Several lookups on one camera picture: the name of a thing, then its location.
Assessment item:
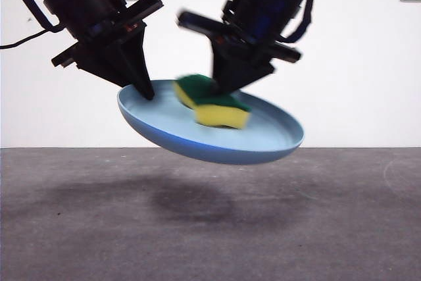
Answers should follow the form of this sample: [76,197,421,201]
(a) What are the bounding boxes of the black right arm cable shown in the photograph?
[279,0,314,44]

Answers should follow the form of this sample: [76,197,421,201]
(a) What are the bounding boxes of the light blue round plate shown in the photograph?
[117,79,305,166]

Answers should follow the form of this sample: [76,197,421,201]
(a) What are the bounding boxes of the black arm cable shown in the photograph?
[279,0,314,44]
[0,0,63,50]

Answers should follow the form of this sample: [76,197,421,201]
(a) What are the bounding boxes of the yellow sponge with green pad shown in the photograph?
[173,74,253,130]

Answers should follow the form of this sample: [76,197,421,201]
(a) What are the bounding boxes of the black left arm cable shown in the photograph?
[0,0,63,50]

